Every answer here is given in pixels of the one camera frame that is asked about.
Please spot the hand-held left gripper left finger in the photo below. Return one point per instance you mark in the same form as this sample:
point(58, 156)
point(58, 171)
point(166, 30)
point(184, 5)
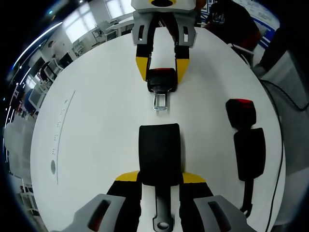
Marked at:
point(113, 207)

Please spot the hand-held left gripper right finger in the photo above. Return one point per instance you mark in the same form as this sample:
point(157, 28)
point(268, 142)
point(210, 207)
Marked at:
point(205, 207)

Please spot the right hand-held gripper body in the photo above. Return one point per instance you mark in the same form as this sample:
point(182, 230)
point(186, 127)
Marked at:
point(142, 4)

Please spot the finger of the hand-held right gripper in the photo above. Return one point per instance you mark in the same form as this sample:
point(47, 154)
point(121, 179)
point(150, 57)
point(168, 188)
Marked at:
point(143, 65)
point(182, 67)

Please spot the metal seat belt tongue black head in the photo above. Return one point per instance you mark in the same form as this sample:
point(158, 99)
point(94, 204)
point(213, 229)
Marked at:
point(160, 79)

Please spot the black seat belt buckle red button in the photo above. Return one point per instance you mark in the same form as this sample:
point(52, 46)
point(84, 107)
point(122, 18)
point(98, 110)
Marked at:
point(248, 149)

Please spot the black seat belt buckle with stalk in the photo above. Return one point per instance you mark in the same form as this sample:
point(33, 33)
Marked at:
point(159, 149)

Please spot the person's body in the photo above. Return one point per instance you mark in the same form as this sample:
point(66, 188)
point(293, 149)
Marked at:
point(231, 21)

